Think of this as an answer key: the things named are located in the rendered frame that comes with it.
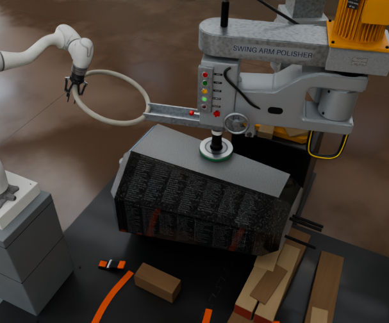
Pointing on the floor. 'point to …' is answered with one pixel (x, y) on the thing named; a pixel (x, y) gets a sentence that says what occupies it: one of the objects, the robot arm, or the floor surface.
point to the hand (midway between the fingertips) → (72, 97)
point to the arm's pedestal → (25, 257)
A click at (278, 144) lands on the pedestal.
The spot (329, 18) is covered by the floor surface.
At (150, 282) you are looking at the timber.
